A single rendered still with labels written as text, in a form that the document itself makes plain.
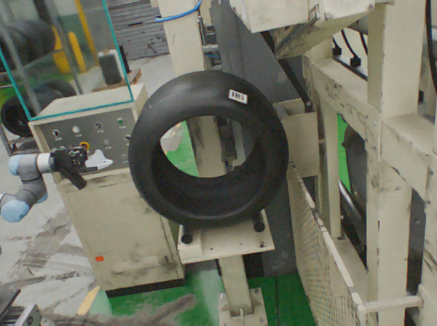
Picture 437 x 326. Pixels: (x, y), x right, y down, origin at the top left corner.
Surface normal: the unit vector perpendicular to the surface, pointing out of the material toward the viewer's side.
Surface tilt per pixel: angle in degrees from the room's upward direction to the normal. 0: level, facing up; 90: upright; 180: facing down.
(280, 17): 90
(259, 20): 90
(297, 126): 90
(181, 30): 90
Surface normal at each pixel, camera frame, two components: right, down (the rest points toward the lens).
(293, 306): -0.18, -0.87
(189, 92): -0.15, -0.33
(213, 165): 0.02, 0.45
